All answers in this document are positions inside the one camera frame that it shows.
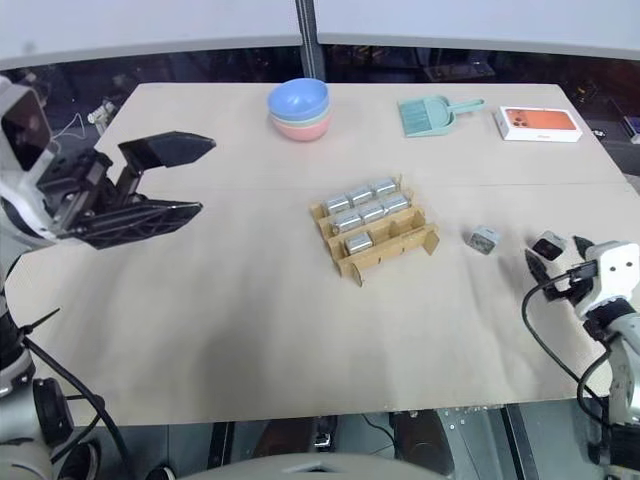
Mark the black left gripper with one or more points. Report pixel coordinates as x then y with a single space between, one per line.
75 192

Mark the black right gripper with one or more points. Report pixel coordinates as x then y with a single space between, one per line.
566 289

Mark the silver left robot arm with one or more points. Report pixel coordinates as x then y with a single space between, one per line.
15 395

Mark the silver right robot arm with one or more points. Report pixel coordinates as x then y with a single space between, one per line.
622 365

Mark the beige cardboard table cover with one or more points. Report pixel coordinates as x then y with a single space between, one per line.
250 300

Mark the cardboard divider tray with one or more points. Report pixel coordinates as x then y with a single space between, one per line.
400 235

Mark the white orange phone box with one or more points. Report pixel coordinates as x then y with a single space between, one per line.
540 122

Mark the pink plastic bowl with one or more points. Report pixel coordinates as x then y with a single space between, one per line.
300 131

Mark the blue plastic bowl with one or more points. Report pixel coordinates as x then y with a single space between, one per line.
299 96

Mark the green plastic bowl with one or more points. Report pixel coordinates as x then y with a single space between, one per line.
322 119

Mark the teal plastic dustpan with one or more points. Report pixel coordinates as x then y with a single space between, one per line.
445 112

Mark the teal dustpan brush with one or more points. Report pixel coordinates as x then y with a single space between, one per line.
415 119

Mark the black vertical pole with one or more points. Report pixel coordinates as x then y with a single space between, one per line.
306 40

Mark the dark brown rounded shape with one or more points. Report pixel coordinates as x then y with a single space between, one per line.
420 440

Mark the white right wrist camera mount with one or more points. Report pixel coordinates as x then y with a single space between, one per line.
612 272

